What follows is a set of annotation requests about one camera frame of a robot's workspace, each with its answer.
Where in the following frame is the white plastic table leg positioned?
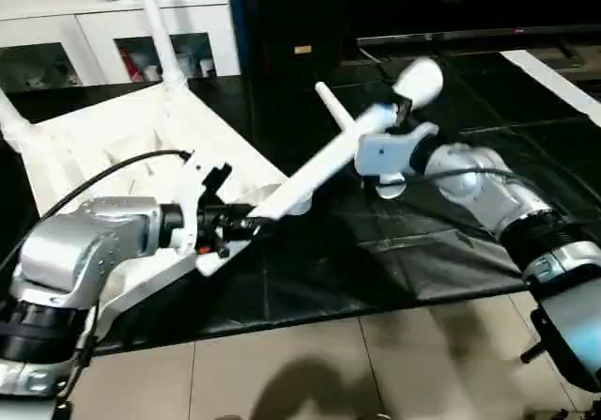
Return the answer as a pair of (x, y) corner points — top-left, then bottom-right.
(0, 91), (40, 154)
(246, 57), (445, 224)
(314, 81), (408, 201)
(131, 0), (191, 94)

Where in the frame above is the white plastic table top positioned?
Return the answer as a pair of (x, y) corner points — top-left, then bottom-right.
(0, 86), (313, 338)

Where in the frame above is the black work mat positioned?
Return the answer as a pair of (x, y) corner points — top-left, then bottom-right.
(0, 49), (601, 357)

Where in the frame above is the white edge strip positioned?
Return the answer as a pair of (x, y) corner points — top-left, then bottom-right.
(500, 50), (601, 126)

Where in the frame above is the red bottle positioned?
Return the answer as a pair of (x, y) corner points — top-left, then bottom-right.
(118, 46), (138, 81)

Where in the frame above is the white glass-door cabinet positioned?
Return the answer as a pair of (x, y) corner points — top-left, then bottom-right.
(0, 0), (241, 90)

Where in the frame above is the black metal rail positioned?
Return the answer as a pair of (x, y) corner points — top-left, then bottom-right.
(355, 25), (601, 49)

